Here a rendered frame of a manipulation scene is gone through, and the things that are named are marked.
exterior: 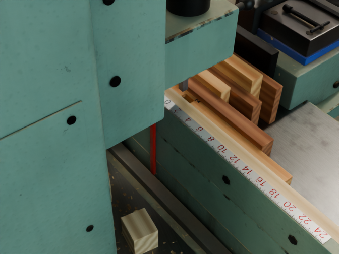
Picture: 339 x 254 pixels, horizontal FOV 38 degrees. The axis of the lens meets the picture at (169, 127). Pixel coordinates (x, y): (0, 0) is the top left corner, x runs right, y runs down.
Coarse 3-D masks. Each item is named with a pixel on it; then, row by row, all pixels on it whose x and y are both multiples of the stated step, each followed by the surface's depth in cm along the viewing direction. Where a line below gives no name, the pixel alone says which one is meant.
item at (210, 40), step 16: (224, 0) 57; (176, 16) 55; (208, 16) 55; (224, 16) 55; (176, 32) 53; (192, 32) 53; (208, 32) 55; (224, 32) 57; (176, 48) 53; (192, 48) 55; (208, 48) 57; (224, 48) 59; (176, 64) 55; (192, 64) 57; (208, 64) 59; (176, 80) 56
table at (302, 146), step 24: (336, 96) 76; (288, 120) 68; (312, 120) 68; (336, 120) 68; (144, 144) 71; (168, 144) 65; (288, 144) 65; (312, 144) 65; (336, 144) 65; (168, 168) 68; (192, 168) 62; (288, 168) 62; (312, 168) 62; (336, 168) 62; (192, 192) 65; (216, 192) 60; (312, 192) 59; (336, 192) 59; (216, 216) 63; (240, 216) 58; (336, 216) 57; (240, 240) 61; (264, 240) 56
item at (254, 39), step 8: (240, 32) 66; (248, 32) 66; (240, 40) 66; (248, 40) 65; (256, 40) 65; (240, 48) 67; (248, 48) 65; (256, 48) 64; (264, 48) 63; (272, 48) 63; (248, 56) 66; (256, 56) 65; (264, 56) 64; (272, 56) 63; (256, 64) 66; (264, 64) 64; (272, 64) 64; (264, 72) 65; (272, 72) 65
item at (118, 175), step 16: (112, 160) 75; (112, 176) 73; (128, 176) 73; (112, 192) 71; (128, 192) 71; (144, 192) 71; (112, 208) 69; (128, 208) 69; (160, 208) 69; (160, 224) 67; (176, 224) 68; (160, 240) 66; (176, 240) 66; (192, 240) 66
